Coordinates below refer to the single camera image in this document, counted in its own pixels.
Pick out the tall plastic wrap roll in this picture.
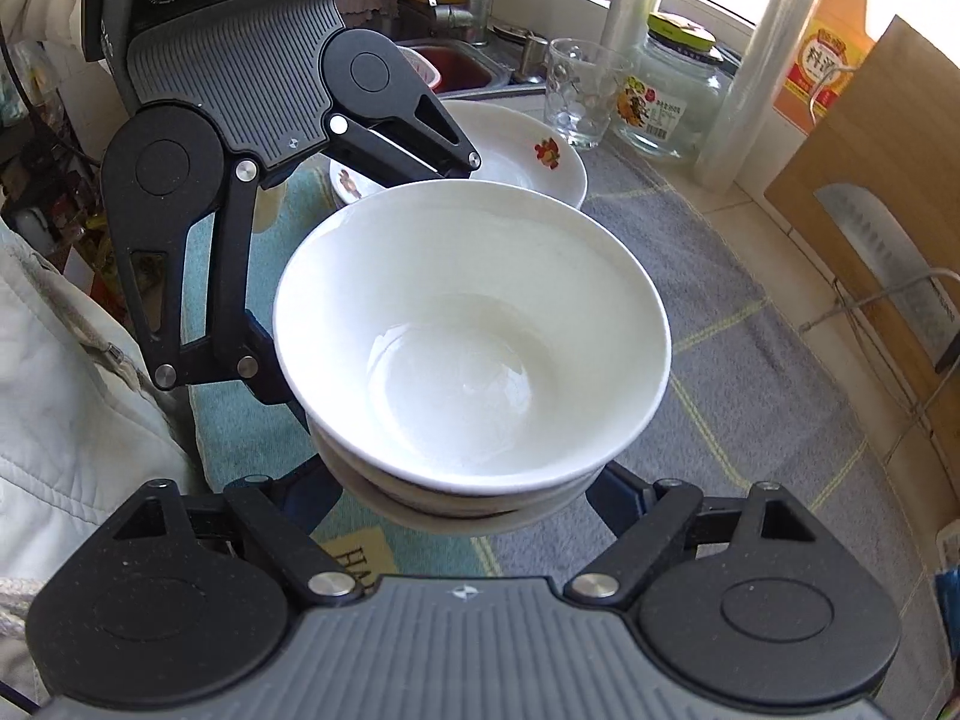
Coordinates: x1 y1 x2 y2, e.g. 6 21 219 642
694 0 833 192

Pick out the red basin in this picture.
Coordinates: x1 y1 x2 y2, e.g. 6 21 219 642
405 45 496 91

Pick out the metal soap pump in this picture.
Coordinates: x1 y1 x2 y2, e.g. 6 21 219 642
517 34 550 83

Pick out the white plate single fruit print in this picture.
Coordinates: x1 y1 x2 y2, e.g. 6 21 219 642
330 99 588 211

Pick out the stainless steel sink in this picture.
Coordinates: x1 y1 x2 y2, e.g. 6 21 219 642
390 0 548 102

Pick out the metal wire rack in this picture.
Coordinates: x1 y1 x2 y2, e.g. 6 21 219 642
799 266 960 481

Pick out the wooden cutting board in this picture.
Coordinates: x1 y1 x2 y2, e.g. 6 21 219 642
765 15 960 458

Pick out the white colander basket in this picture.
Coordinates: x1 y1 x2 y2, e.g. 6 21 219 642
397 45 443 91

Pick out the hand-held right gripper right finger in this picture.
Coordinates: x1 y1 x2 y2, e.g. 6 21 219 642
562 461 820 611

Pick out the grey and teal checked towel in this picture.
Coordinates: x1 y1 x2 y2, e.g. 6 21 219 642
184 142 938 698

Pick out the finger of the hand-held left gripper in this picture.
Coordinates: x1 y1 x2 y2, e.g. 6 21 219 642
111 157 305 410
328 85 483 190

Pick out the black handled cleaver knife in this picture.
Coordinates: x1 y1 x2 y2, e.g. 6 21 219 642
814 184 960 376

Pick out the person's white jacket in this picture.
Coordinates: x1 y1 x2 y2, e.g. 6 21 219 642
0 0 203 698

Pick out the orange cooking wine bottle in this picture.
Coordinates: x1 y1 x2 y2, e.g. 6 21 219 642
772 0 897 136

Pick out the clear glass tumbler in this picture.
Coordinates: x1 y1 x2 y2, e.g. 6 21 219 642
544 37 635 151

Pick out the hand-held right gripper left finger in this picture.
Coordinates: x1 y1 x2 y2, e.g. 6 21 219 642
111 456 365 612

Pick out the glass jar with green lid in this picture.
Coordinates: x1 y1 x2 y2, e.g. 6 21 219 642
611 13 740 160

